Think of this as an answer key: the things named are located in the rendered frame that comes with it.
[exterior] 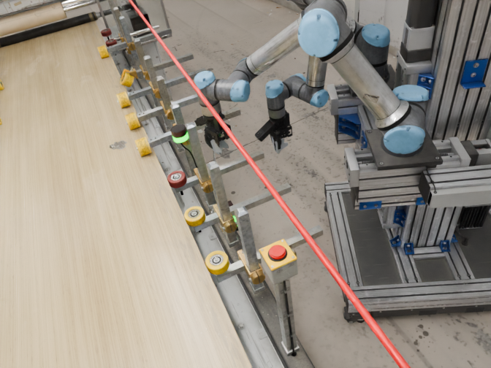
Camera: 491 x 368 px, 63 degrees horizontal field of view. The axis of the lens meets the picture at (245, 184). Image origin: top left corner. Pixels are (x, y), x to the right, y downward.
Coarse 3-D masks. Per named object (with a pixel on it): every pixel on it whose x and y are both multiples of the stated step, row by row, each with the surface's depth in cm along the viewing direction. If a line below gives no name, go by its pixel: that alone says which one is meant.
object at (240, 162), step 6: (252, 156) 182; (258, 156) 183; (234, 162) 181; (240, 162) 181; (246, 162) 182; (222, 168) 179; (228, 168) 180; (234, 168) 181; (222, 174) 180; (192, 180) 176; (198, 180) 177; (186, 186) 176
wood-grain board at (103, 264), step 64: (0, 64) 294; (64, 64) 277; (0, 128) 225; (64, 128) 216; (128, 128) 207; (0, 192) 182; (64, 192) 176; (128, 192) 170; (0, 256) 153; (64, 256) 149; (128, 256) 144; (192, 256) 140; (0, 320) 132; (64, 320) 129; (128, 320) 126; (192, 320) 123
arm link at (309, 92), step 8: (312, 0) 140; (312, 56) 152; (312, 64) 153; (320, 64) 152; (312, 72) 155; (320, 72) 154; (312, 80) 157; (320, 80) 156; (304, 88) 163; (312, 88) 159; (320, 88) 159; (304, 96) 163; (312, 96) 160; (320, 96) 158; (328, 96) 161; (312, 104) 162; (320, 104) 160
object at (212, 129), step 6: (222, 114) 148; (210, 120) 152; (216, 120) 148; (210, 126) 154; (216, 126) 150; (228, 126) 152; (210, 132) 153; (216, 132) 152; (222, 132) 152; (216, 138) 154; (222, 138) 154; (228, 138) 156
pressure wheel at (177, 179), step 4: (172, 172) 174; (176, 172) 174; (180, 172) 174; (168, 176) 173; (172, 176) 173; (176, 176) 172; (180, 176) 172; (184, 176) 172; (168, 180) 171; (172, 180) 171; (176, 180) 170; (180, 180) 170; (184, 180) 172; (172, 184) 170; (176, 184) 170; (180, 184) 171; (184, 184) 172; (180, 192) 178
